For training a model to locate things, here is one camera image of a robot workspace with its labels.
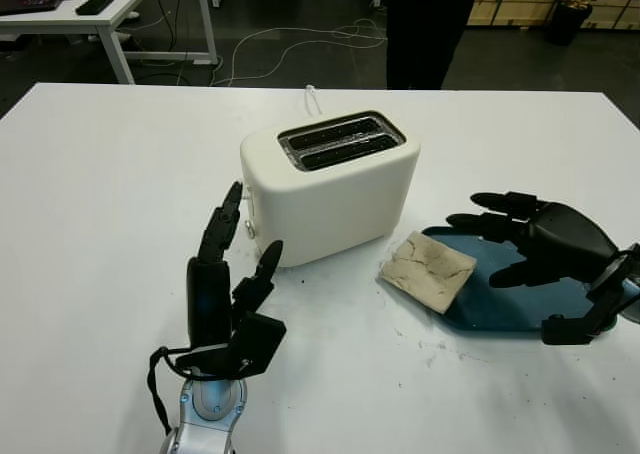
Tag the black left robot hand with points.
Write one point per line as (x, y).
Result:
(207, 304)

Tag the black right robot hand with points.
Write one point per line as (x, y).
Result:
(565, 244)

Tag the blue plastic tray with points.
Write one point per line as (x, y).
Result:
(500, 309)

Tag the white toaster lever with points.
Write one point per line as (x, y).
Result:
(245, 194)

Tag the pale bread slice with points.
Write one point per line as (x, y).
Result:
(430, 269)

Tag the white toaster knob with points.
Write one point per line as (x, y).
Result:
(249, 229)

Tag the white two-slot toaster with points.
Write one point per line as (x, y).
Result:
(330, 209)

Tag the black waste bin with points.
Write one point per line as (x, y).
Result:
(567, 21)

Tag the wooden shipping crate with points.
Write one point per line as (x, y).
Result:
(520, 4)

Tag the standing person in dark trousers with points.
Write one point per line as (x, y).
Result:
(425, 29)

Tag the white office desk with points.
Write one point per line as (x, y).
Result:
(115, 4)

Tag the black smartphone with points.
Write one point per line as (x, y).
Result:
(94, 5)

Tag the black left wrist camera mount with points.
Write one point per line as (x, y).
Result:
(257, 341)

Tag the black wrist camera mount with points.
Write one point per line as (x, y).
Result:
(257, 341)
(565, 329)

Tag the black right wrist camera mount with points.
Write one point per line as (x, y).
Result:
(565, 329)

